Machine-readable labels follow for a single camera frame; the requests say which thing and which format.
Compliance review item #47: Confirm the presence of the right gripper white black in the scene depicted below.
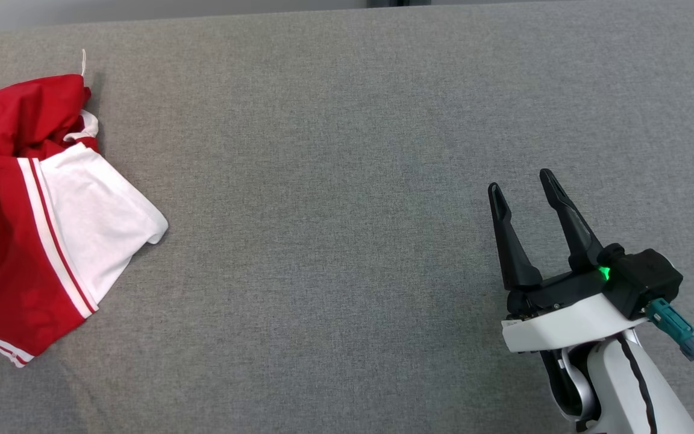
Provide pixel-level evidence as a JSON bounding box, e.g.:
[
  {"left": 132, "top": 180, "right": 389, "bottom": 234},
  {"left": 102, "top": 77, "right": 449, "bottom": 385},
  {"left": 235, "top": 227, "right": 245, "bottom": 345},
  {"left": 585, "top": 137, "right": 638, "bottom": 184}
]
[{"left": 489, "top": 169, "right": 649, "bottom": 353}]

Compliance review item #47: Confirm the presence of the right camera cable teal connector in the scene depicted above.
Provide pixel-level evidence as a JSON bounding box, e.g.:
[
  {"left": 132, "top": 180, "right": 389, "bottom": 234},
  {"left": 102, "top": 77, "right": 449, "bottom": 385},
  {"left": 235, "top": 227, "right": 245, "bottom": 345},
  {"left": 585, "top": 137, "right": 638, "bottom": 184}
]
[{"left": 647, "top": 298, "right": 694, "bottom": 403}]

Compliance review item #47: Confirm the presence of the red jersey with white sleeves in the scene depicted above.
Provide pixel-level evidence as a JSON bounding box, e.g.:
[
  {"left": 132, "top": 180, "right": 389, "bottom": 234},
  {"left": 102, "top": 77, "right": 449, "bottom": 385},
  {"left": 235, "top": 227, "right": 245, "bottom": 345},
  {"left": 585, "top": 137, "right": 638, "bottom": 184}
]
[{"left": 0, "top": 49, "right": 170, "bottom": 368}]

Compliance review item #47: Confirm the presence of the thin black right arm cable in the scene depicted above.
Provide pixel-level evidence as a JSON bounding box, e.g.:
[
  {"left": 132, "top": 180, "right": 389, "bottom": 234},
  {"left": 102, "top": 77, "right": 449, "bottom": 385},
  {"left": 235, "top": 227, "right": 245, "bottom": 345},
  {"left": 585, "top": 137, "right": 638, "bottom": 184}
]
[{"left": 615, "top": 333, "right": 660, "bottom": 434}]

